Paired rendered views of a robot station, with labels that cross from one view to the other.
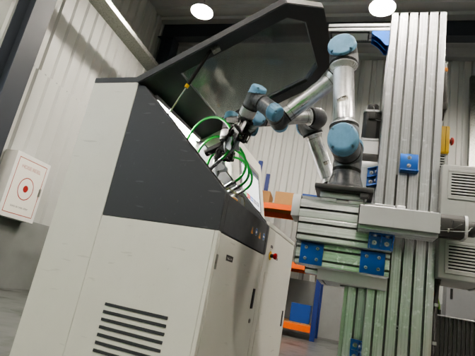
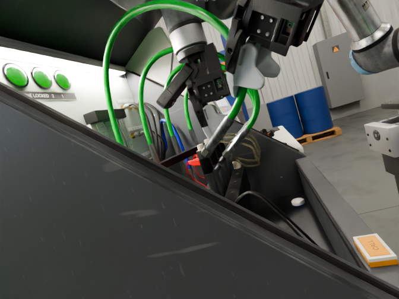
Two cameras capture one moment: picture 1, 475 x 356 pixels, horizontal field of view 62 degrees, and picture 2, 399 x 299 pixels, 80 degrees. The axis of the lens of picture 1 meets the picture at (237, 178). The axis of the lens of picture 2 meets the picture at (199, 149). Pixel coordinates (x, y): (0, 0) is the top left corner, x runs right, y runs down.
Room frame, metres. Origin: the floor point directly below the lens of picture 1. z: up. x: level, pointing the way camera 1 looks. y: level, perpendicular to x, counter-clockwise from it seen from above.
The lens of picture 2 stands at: (1.45, 0.21, 1.19)
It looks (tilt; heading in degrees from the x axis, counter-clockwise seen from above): 7 degrees down; 354
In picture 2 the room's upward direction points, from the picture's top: 18 degrees counter-clockwise
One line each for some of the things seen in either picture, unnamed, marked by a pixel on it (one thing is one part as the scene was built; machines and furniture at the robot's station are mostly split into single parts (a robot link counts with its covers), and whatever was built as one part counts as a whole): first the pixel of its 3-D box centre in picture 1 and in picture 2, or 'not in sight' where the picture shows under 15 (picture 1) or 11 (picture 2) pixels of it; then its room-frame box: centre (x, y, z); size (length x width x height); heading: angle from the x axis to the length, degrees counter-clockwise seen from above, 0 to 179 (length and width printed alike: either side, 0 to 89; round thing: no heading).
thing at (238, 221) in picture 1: (244, 227); (334, 224); (1.92, -0.08, 0.87); 0.62 x 0.04 x 0.16; 158
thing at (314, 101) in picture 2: not in sight; (299, 117); (6.32, -2.61, 0.51); 1.20 x 0.85 x 1.02; 71
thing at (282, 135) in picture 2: (267, 233); (268, 141); (2.60, -0.26, 0.96); 0.70 x 0.22 x 0.03; 158
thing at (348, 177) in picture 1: (345, 181); not in sight; (1.58, -0.44, 1.09); 0.15 x 0.15 x 0.10
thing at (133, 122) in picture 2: not in sight; (140, 131); (2.33, 0.29, 1.20); 0.13 x 0.03 x 0.31; 158
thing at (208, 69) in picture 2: (225, 149); (203, 77); (1.99, 0.09, 1.27); 0.09 x 0.08 x 0.12; 68
